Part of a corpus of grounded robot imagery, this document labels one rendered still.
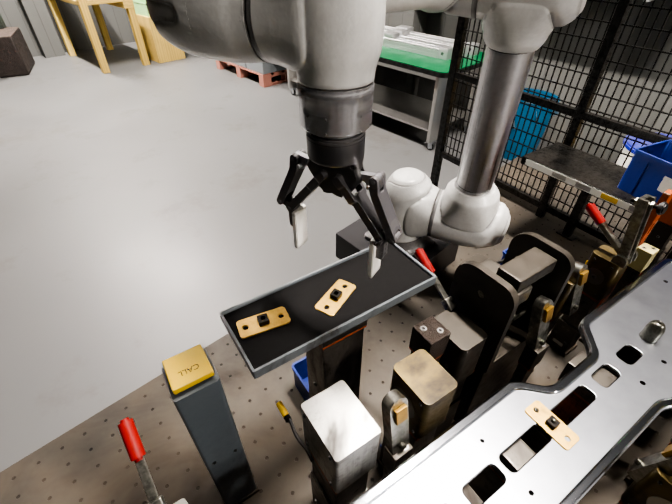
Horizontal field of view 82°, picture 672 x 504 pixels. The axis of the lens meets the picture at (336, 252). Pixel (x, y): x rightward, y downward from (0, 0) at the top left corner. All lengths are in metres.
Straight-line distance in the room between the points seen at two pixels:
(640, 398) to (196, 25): 0.92
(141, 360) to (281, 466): 1.34
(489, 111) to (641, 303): 0.56
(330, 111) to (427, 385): 0.46
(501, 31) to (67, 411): 2.15
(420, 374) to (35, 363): 2.10
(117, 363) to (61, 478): 1.15
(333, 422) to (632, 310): 0.75
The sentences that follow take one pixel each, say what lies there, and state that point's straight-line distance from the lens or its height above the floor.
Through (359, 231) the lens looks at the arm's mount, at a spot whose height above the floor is 0.81.
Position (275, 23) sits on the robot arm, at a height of 1.59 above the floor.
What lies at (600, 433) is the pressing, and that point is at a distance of 0.86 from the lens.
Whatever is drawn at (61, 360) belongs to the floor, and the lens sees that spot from 2.44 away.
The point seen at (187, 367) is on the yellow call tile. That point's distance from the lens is 0.64.
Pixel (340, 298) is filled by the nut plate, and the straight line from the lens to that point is 0.68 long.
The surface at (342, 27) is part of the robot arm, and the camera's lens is 0.43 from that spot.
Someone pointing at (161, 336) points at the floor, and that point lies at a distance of 2.30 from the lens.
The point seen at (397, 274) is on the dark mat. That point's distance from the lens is 0.74.
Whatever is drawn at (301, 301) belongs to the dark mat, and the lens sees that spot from 0.69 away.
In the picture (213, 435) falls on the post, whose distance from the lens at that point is 0.75.
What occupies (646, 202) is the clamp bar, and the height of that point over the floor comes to 1.21.
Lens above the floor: 1.66
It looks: 40 degrees down
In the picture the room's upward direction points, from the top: straight up
